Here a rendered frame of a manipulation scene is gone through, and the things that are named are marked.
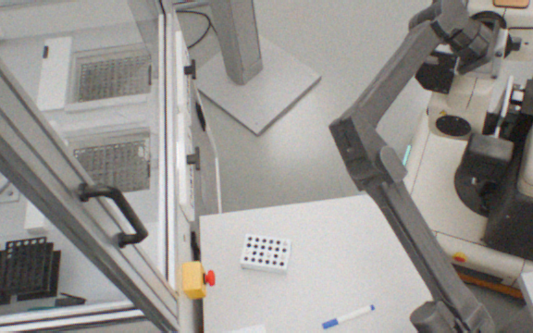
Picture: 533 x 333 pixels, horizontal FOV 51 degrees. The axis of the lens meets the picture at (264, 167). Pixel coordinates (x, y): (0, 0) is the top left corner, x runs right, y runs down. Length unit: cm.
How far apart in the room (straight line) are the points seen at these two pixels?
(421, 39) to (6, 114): 85
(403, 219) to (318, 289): 47
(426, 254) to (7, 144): 76
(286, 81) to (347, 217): 131
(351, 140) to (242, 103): 168
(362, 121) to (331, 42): 194
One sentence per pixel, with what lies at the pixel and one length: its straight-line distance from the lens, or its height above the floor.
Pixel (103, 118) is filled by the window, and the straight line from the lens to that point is 98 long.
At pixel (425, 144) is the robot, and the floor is 28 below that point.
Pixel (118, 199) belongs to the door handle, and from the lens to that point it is 79.
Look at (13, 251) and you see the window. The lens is 92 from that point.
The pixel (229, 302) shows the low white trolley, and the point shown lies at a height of 76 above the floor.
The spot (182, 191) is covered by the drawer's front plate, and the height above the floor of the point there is 93.
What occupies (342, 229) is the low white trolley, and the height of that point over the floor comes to 76.
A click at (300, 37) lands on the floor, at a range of 298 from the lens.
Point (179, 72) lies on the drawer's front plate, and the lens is 168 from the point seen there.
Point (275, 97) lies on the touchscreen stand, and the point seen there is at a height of 3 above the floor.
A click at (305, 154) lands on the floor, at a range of 255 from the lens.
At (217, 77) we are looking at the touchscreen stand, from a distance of 281.
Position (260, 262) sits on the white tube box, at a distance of 150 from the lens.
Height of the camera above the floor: 217
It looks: 59 degrees down
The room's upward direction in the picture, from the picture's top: 11 degrees counter-clockwise
